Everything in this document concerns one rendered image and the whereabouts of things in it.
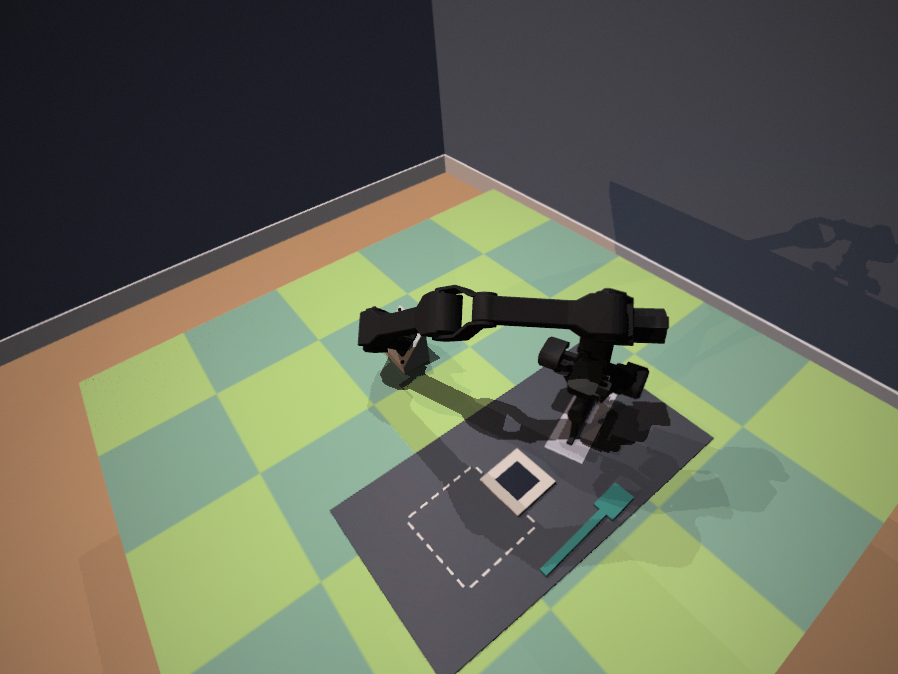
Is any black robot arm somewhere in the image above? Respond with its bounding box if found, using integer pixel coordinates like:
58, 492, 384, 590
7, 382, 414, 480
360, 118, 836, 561
358, 285, 669, 402

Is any beige square tile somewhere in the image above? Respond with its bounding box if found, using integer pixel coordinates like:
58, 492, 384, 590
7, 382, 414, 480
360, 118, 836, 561
480, 449, 555, 517

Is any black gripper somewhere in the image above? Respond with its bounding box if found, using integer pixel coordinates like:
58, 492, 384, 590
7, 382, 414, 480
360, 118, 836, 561
538, 336, 649, 399

